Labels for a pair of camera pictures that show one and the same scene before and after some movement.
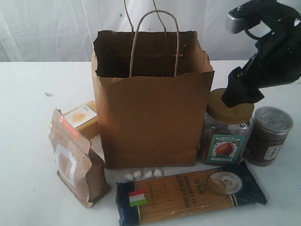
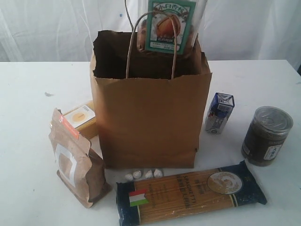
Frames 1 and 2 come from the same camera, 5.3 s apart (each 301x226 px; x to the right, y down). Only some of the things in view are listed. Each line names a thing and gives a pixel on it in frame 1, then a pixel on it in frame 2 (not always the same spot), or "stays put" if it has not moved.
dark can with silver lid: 267,135 stays put
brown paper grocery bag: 152,84 stays put
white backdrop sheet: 63,30 stays put
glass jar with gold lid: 225,130 -> 154,32
